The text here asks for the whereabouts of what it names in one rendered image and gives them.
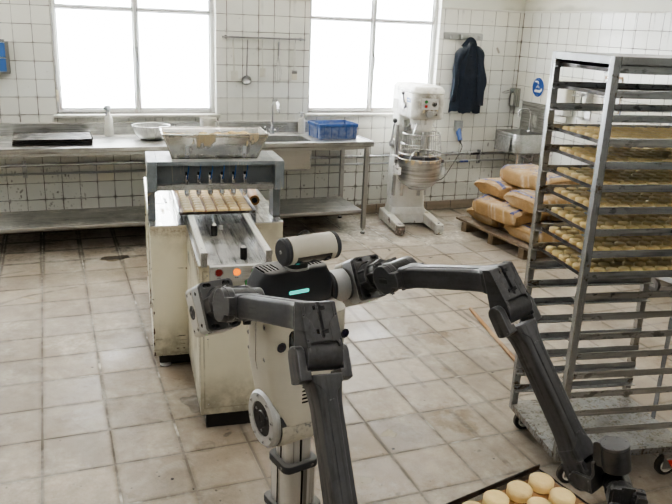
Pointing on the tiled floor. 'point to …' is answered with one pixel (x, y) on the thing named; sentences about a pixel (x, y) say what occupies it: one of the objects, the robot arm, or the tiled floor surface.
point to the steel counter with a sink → (15, 221)
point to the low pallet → (497, 236)
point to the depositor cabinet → (158, 235)
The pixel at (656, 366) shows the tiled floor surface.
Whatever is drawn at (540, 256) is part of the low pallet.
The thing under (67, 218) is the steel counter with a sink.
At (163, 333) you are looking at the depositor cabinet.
